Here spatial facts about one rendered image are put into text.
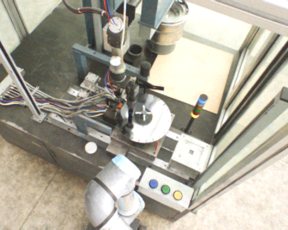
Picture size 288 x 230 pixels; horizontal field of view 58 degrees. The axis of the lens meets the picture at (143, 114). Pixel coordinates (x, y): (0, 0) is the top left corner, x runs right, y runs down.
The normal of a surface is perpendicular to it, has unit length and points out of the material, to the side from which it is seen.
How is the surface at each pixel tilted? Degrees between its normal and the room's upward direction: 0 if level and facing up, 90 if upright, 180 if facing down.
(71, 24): 0
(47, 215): 0
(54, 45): 0
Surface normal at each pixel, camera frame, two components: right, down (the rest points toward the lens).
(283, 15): -0.41, 0.78
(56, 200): 0.07, -0.48
